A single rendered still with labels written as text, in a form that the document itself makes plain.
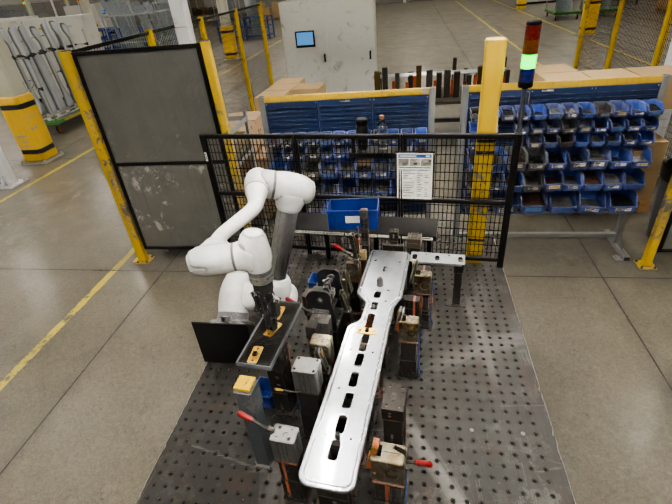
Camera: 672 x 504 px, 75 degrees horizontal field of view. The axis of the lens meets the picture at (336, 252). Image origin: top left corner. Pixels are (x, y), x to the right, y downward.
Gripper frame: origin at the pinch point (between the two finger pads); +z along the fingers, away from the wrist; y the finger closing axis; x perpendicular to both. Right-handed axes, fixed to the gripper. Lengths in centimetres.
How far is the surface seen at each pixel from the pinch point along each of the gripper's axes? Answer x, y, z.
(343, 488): -36, 50, 20
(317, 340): 8.8, 14.6, 12.1
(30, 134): 281, -713, 70
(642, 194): 397, 157, 100
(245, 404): -29.5, 7.9, 11.4
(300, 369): -9.4, 18.5, 9.0
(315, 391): -9.2, 23.7, 18.8
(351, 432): -18, 43, 20
